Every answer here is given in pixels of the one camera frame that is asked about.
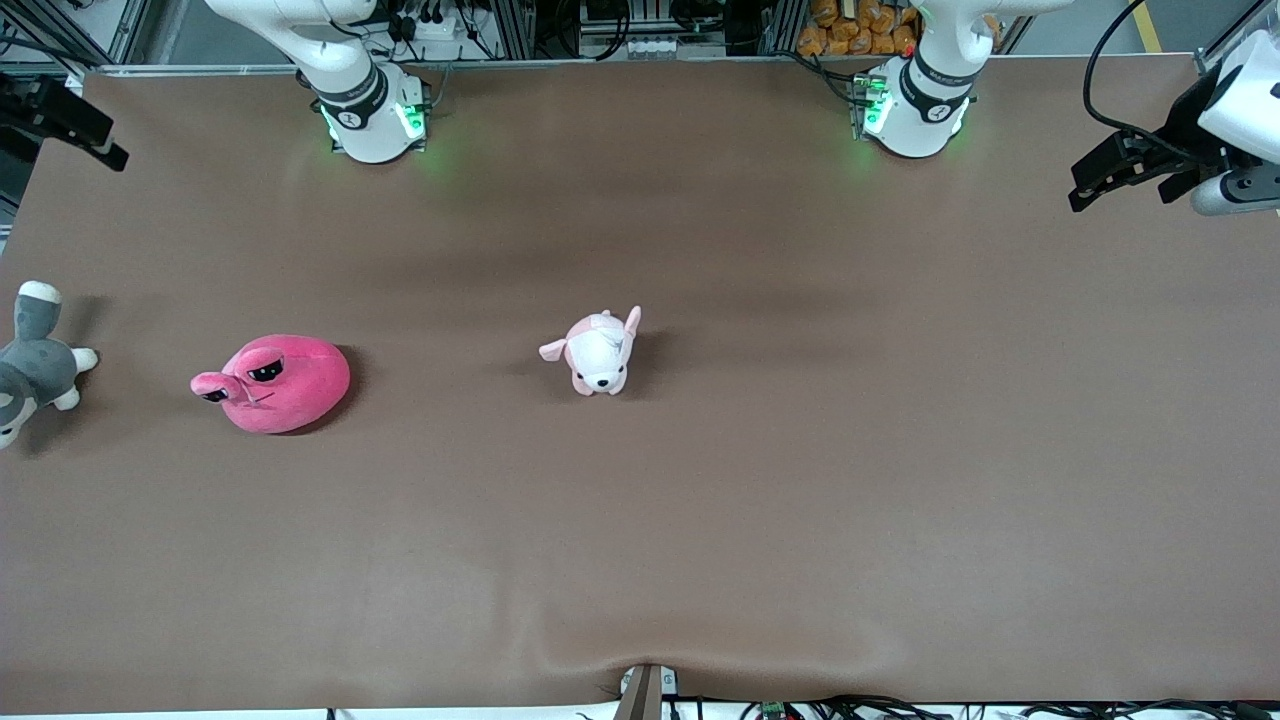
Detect pink round plush toy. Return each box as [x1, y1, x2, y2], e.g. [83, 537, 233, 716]
[190, 334, 352, 436]

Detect grey white plush husky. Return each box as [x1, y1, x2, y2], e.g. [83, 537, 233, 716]
[0, 281, 100, 450]

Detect orange packet heap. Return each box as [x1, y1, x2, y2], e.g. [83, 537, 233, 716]
[797, 0, 921, 58]

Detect white power strip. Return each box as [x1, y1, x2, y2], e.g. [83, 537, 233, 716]
[398, 12, 461, 43]

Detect white pink plush dog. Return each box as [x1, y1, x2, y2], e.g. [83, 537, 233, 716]
[539, 306, 643, 397]

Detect brown table mat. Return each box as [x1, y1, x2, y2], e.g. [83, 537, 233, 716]
[0, 55, 1280, 713]

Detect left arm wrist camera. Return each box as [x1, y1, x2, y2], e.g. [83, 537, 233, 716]
[1190, 165, 1280, 217]

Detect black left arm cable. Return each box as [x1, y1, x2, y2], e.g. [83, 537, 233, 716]
[1083, 0, 1201, 166]

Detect aluminium frame profile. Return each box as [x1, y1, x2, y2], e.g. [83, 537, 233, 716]
[0, 0, 161, 67]
[1195, 0, 1271, 73]

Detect silver table edge rail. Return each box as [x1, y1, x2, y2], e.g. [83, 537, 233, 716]
[85, 55, 1201, 78]

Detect black cable bundle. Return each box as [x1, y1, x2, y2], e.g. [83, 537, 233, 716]
[740, 695, 1280, 720]

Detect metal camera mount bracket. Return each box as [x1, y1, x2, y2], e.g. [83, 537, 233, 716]
[612, 663, 681, 720]

